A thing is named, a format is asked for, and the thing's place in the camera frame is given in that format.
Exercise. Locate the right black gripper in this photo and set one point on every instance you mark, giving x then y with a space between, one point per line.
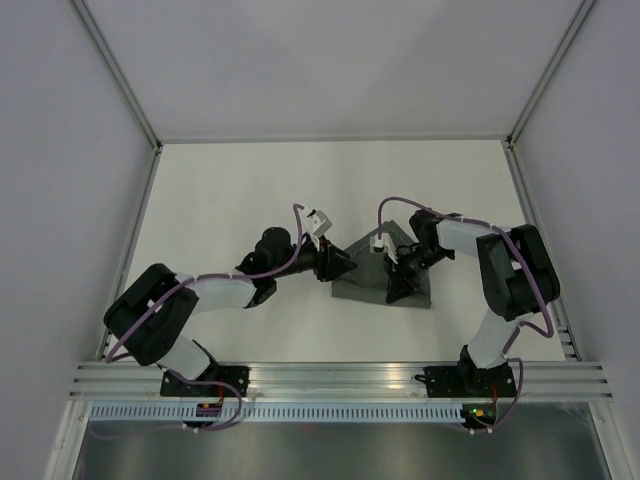
400 281

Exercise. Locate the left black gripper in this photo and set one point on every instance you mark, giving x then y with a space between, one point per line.
330 261

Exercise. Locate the grey cloth napkin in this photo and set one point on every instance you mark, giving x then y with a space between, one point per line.
368 282

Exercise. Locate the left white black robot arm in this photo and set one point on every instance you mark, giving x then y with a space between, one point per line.
149 317

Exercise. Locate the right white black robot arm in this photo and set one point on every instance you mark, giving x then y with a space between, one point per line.
518 280

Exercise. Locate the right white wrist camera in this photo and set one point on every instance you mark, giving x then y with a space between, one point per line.
383 243

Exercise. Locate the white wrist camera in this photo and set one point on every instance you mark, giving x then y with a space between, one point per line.
316 223
383 243

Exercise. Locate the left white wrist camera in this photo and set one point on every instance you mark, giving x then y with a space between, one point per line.
316 223

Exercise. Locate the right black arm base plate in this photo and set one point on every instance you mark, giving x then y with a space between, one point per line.
452 382

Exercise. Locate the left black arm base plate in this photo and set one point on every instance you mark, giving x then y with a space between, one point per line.
226 381

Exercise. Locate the aluminium front rail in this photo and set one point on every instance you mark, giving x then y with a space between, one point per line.
544 382

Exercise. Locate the white slotted cable duct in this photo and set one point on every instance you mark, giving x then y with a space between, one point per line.
280 412

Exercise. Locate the left aluminium frame post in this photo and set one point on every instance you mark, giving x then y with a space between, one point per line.
100 43

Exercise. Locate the aluminium frame post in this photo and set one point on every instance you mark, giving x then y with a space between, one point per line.
560 53
100 43

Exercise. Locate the right aluminium frame post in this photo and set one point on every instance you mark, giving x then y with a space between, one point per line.
560 53

